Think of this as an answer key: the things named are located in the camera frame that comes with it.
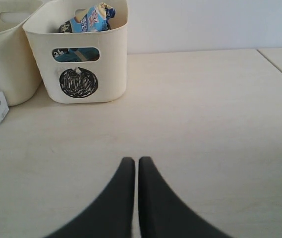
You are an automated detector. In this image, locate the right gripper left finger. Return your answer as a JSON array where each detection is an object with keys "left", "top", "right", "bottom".
[{"left": 47, "top": 157, "right": 135, "bottom": 238}]

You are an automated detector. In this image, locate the right cream plastic bin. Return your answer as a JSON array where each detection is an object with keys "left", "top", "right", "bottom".
[{"left": 23, "top": 0, "right": 128, "bottom": 104}]

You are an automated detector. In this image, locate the middle cream plastic bin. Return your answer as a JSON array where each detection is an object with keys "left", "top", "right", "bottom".
[{"left": 0, "top": 0, "right": 43, "bottom": 106}]

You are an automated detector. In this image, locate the blue instant noodle bag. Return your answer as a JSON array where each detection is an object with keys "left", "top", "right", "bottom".
[{"left": 52, "top": 2, "right": 116, "bottom": 62}]

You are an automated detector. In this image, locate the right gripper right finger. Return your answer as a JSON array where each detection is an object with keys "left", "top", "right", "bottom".
[{"left": 138, "top": 157, "right": 230, "bottom": 238}]

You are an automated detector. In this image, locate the cream plastic bin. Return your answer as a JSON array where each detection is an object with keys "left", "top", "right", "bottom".
[
  {"left": 0, "top": 0, "right": 43, "bottom": 106},
  {"left": 23, "top": 0, "right": 128, "bottom": 104}
]

